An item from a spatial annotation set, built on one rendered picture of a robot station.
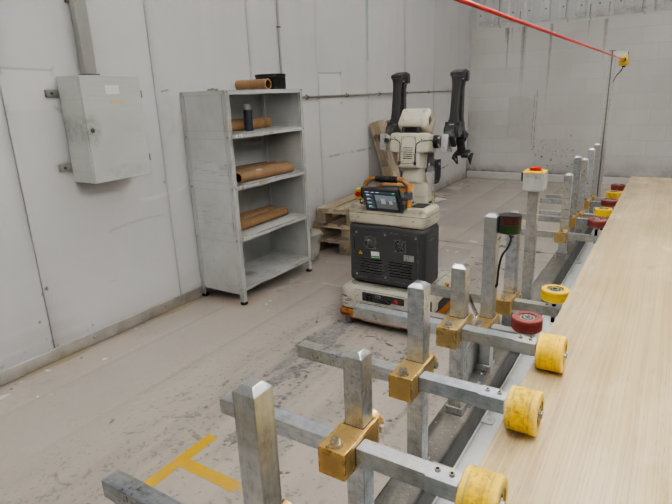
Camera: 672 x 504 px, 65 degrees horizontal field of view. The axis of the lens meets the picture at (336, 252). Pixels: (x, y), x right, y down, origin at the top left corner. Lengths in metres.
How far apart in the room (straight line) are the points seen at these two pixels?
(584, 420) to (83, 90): 2.93
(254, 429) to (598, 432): 0.66
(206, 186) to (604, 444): 3.35
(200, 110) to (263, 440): 3.39
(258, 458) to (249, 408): 0.07
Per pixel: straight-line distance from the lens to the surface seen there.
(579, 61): 9.20
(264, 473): 0.71
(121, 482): 0.91
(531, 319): 1.52
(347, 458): 0.88
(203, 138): 3.94
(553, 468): 1.00
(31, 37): 3.51
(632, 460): 1.06
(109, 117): 3.42
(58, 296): 3.60
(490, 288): 1.55
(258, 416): 0.66
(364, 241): 3.43
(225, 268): 4.06
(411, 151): 3.54
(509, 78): 9.40
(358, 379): 0.87
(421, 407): 1.16
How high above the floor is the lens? 1.50
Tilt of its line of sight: 17 degrees down
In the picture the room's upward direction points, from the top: 2 degrees counter-clockwise
